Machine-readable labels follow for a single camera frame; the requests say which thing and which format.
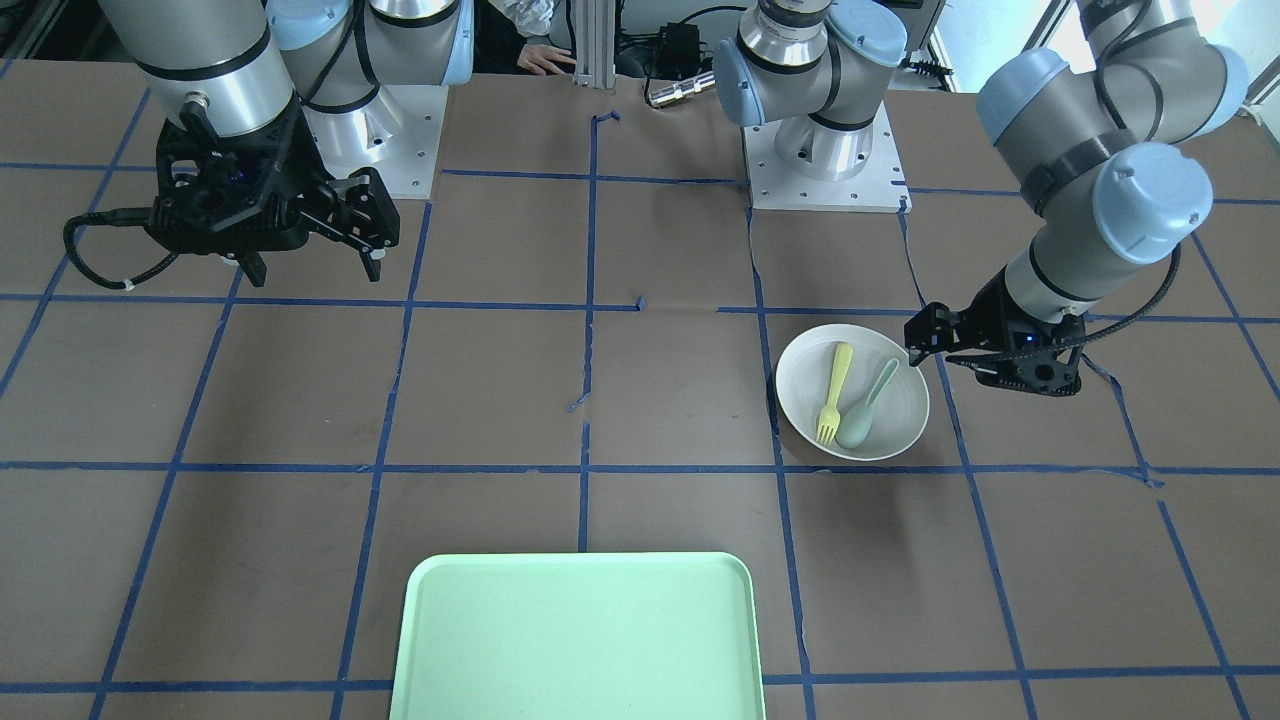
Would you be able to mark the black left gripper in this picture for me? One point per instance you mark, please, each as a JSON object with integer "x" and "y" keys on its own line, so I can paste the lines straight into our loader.
{"x": 994, "y": 307}

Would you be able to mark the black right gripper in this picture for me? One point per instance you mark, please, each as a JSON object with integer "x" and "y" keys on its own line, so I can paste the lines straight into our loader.
{"x": 294, "y": 152}

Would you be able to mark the white round plate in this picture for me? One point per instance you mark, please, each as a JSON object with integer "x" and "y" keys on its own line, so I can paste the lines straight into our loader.
{"x": 875, "y": 367}

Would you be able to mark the pale green plastic spoon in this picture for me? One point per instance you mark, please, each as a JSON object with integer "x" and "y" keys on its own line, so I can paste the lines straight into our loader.
{"x": 856, "y": 423}

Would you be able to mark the yellow plastic fork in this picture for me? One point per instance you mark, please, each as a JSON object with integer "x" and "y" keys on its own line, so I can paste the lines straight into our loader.
{"x": 830, "y": 416}

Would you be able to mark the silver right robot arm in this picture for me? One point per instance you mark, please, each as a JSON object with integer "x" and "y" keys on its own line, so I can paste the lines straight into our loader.
{"x": 249, "y": 58}

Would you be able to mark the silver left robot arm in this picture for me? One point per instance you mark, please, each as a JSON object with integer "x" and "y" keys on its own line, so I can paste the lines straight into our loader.
{"x": 1096, "y": 156}

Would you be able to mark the person's hand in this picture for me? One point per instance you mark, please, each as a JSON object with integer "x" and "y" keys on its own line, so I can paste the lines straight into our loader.
{"x": 545, "y": 60}

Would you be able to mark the silver metal connector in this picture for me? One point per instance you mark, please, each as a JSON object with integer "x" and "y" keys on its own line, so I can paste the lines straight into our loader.
{"x": 679, "y": 91}

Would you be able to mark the black power adapter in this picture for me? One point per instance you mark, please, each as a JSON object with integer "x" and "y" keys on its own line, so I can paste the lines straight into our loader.
{"x": 678, "y": 47}

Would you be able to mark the light green plastic tray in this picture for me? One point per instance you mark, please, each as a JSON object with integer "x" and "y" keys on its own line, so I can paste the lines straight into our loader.
{"x": 640, "y": 635}

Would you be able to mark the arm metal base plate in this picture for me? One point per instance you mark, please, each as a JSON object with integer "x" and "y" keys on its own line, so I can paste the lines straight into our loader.
{"x": 798, "y": 165}
{"x": 398, "y": 133}

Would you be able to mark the aluminium frame post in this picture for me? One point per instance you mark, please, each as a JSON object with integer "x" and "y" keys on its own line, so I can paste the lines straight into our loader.
{"x": 594, "y": 29}

